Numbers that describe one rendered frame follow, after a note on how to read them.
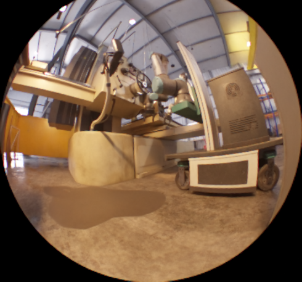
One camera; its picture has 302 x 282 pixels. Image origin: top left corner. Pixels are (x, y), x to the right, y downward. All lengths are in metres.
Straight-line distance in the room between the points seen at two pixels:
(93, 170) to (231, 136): 1.22
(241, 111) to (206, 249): 0.71
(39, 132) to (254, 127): 3.94
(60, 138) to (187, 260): 3.43
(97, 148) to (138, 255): 0.98
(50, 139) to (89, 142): 2.41
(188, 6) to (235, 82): 7.79
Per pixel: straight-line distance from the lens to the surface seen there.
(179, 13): 8.23
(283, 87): 0.28
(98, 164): 1.11
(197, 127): 1.51
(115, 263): 0.42
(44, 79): 1.55
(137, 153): 1.40
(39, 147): 3.46
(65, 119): 1.69
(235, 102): 0.74
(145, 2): 8.18
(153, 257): 0.41
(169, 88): 0.85
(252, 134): 0.70
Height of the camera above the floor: 0.36
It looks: 12 degrees up
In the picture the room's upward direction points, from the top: 4 degrees counter-clockwise
